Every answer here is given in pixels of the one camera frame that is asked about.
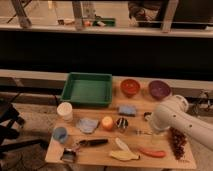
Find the bunch of dark grapes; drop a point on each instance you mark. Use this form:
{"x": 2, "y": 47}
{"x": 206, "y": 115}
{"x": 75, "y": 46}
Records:
{"x": 178, "y": 141}

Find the silver fork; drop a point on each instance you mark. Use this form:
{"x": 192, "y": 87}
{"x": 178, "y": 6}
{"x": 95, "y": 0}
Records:
{"x": 140, "y": 132}

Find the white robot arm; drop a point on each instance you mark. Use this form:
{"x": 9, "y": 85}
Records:
{"x": 172, "y": 112}

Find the yellow banana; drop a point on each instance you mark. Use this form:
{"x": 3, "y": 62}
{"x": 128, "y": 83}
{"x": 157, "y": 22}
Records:
{"x": 123, "y": 155}

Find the green plastic tray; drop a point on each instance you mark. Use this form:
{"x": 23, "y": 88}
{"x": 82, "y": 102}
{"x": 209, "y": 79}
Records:
{"x": 88, "y": 89}

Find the person in background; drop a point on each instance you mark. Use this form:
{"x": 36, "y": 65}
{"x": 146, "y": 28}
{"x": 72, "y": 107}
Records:
{"x": 144, "y": 10}

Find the white spoon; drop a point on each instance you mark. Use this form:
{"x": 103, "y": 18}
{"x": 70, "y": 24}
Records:
{"x": 122, "y": 144}

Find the purple bowl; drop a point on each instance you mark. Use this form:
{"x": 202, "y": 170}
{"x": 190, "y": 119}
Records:
{"x": 159, "y": 89}

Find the blue sponge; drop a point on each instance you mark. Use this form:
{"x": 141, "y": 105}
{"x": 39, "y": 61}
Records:
{"x": 127, "y": 110}

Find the black rectangular block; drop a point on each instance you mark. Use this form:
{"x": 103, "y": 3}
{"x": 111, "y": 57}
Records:
{"x": 147, "y": 116}

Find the black office chair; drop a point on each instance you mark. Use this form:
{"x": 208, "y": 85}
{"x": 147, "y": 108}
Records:
{"x": 8, "y": 117}

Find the small metal scoop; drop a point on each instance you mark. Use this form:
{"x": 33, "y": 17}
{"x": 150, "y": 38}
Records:
{"x": 68, "y": 156}

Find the orange apple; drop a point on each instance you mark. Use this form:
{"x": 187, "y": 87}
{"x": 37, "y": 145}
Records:
{"x": 107, "y": 123}

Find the red bowl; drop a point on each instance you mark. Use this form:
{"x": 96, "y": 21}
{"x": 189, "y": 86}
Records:
{"x": 129, "y": 87}

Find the blue cup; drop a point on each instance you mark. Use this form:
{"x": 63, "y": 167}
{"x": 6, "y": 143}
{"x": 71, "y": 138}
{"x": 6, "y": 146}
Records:
{"x": 60, "y": 134}

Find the red chili pepper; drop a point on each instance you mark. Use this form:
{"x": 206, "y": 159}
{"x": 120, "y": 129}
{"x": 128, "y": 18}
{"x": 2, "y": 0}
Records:
{"x": 151, "y": 153}

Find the small metal cup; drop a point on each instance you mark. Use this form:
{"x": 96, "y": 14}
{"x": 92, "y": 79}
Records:
{"x": 122, "y": 124}

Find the white cup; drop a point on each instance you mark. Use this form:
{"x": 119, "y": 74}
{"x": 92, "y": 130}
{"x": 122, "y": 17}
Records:
{"x": 65, "y": 110}

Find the blue grey cloth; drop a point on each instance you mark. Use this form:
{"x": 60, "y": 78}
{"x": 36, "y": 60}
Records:
{"x": 87, "y": 125}

